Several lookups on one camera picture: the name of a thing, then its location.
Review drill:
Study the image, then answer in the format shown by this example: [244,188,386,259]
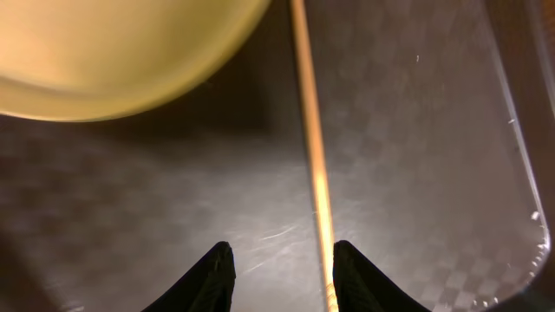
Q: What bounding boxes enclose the dark brown serving tray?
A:
[1,1,554,311]

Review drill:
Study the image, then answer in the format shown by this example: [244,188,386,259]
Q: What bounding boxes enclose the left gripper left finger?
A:
[142,241,236,312]

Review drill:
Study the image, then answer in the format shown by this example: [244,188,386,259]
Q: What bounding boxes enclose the yellow plate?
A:
[1,0,269,121]

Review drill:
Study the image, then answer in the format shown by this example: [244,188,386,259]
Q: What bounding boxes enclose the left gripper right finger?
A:
[333,240,429,312]

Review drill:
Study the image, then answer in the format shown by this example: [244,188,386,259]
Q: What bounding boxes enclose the wooden chopstick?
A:
[290,0,339,312]

